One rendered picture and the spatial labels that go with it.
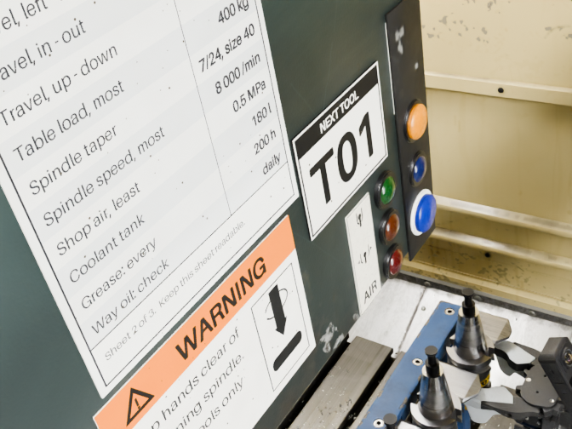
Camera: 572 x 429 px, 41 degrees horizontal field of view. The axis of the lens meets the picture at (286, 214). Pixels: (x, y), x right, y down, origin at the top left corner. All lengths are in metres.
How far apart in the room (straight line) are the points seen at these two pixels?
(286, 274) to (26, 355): 0.18
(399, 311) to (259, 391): 1.27
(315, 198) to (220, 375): 0.12
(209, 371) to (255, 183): 0.10
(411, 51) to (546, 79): 0.81
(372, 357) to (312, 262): 1.06
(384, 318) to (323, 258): 1.24
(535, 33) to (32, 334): 1.09
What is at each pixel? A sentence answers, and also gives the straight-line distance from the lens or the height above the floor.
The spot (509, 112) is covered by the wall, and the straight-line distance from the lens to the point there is 1.39.
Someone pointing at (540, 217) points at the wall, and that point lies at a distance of 1.49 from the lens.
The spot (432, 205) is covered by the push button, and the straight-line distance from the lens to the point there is 0.59.
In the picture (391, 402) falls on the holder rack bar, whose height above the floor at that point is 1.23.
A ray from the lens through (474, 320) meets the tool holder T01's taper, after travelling 1.02.
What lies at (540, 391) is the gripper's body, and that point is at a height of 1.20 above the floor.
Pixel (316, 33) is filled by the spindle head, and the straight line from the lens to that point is 0.42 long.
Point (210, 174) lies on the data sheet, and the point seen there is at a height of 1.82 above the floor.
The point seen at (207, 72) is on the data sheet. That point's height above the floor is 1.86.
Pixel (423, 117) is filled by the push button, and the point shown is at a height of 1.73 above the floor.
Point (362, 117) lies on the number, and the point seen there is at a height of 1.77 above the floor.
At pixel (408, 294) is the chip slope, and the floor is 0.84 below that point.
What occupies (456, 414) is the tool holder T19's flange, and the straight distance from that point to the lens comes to 1.01.
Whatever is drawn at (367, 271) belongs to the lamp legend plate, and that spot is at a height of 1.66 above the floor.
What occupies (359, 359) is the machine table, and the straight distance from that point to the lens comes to 1.51.
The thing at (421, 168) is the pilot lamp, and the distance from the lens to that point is 0.56.
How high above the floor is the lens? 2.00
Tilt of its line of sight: 35 degrees down
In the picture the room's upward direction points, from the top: 12 degrees counter-clockwise
